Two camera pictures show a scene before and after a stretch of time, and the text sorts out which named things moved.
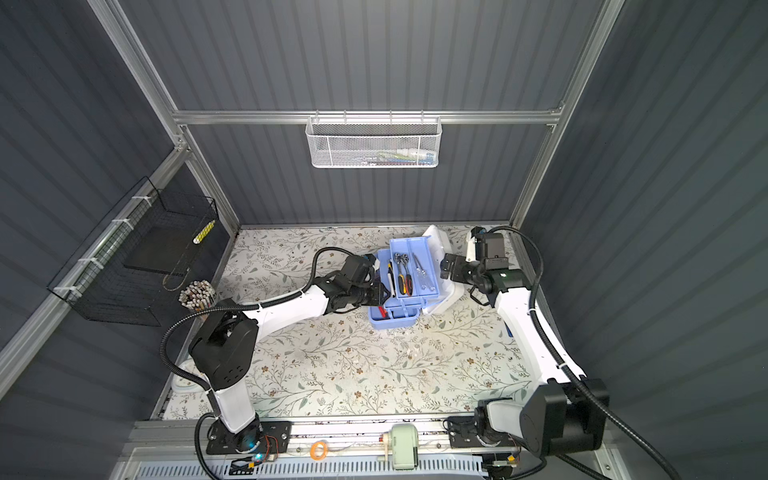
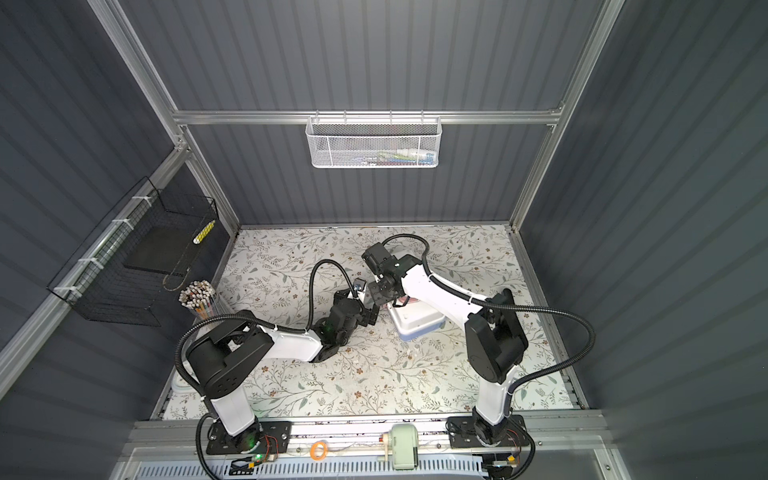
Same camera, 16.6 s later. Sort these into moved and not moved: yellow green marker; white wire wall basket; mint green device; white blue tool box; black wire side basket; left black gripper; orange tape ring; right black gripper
Moved: white blue tool box; right black gripper; left black gripper
Not moved: orange tape ring; mint green device; yellow green marker; black wire side basket; white wire wall basket
